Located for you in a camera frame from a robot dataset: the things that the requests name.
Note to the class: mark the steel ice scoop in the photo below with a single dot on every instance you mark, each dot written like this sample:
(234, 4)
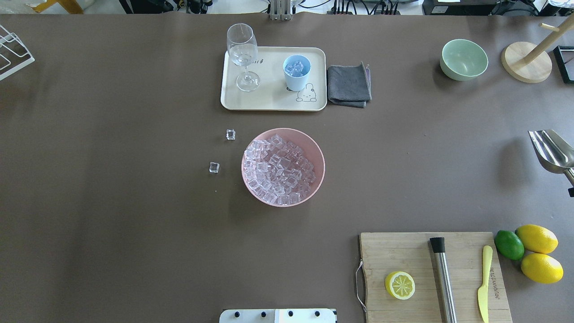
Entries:
(553, 152)

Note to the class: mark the clear ice cube pile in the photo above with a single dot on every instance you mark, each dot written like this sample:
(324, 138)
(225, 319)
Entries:
(278, 170)

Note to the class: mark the loose ice cube near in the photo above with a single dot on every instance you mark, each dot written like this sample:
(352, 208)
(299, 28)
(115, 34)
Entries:
(230, 134)

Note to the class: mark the loose ice cube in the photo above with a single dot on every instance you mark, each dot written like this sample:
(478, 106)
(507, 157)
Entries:
(230, 134)
(214, 167)

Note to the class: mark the loose ice cube far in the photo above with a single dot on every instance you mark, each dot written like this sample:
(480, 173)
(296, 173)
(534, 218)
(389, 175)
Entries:
(214, 167)

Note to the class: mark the light blue cup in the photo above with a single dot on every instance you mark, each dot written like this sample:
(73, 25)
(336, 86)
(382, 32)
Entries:
(296, 70)

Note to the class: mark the pink plastic bowl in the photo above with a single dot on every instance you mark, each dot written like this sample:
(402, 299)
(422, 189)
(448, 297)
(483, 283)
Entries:
(314, 152)

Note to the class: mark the cream serving tray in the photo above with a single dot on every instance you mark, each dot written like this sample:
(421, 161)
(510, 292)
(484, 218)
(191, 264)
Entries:
(273, 93)

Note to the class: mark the grey folded cloth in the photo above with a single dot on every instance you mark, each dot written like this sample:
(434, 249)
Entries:
(349, 85)

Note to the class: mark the clear wine glass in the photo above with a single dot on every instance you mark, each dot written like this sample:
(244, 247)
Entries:
(243, 51)

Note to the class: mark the bamboo cutting board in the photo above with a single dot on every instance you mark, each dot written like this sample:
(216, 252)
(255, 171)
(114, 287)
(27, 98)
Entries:
(385, 252)

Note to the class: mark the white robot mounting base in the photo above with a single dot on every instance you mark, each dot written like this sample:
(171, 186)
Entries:
(293, 315)

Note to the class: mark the halved lemon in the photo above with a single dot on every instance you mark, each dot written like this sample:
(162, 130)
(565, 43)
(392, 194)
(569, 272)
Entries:
(400, 285)

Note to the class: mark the green ceramic bowl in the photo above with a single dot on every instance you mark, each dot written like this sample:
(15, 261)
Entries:
(462, 60)

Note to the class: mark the steel muddler black tip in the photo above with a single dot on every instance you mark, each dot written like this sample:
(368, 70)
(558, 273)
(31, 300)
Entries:
(445, 288)

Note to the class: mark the yellow plastic knife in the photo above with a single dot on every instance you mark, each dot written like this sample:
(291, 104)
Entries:
(482, 292)

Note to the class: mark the green lime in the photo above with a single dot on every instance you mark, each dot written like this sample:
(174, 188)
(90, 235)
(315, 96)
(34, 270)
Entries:
(509, 245)

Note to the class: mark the wooden mug tree stand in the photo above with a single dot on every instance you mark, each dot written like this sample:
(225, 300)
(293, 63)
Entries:
(529, 62)

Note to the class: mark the whole lemon upper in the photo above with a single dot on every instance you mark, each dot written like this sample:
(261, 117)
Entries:
(537, 239)

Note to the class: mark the whole lemon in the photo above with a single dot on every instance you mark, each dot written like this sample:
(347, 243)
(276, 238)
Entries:
(542, 268)
(537, 239)

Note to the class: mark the whole lemon lower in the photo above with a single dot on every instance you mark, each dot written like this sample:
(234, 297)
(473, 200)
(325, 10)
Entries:
(542, 268)

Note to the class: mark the black frame tray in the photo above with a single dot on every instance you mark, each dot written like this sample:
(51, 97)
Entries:
(565, 62)

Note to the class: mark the white wire cup rack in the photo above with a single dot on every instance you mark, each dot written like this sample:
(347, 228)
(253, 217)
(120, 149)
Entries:
(14, 54)

